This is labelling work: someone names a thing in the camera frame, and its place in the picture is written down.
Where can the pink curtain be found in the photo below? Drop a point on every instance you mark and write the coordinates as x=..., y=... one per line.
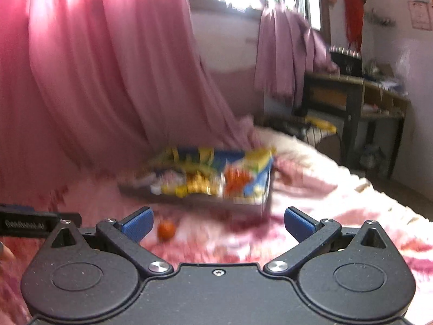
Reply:
x=101, y=57

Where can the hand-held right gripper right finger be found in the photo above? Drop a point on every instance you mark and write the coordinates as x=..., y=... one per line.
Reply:
x=297, y=225

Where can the red hanging cloth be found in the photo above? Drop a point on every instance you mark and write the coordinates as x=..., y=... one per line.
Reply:
x=354, y=13

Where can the person's left hand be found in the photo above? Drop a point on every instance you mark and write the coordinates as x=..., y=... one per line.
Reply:
x=5, y=252

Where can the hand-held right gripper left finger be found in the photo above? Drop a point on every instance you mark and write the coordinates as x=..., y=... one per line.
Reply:
x=138, y=225

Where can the yellow cloth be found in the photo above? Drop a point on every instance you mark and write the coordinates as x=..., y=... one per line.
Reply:
x=321, y=124

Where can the dark wooden desk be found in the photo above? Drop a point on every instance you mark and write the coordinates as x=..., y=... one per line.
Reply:
x=351, y=89

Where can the metal pot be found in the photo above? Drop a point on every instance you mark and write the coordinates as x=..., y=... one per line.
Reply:
x=345, y=61

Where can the pink floral blanket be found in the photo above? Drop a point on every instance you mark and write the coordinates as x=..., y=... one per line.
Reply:
x=338, y=210

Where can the wall poster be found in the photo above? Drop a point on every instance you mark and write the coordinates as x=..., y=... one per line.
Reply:
x=420, y=6

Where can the purple curtain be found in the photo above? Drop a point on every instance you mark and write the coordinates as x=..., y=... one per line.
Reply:
x=287, y=50

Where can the blue yellow printed cardboard box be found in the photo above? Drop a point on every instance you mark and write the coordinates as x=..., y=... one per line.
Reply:
x=257, y=189

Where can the small orange tangerine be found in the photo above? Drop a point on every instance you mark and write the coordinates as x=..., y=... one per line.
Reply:
x=166, y=230

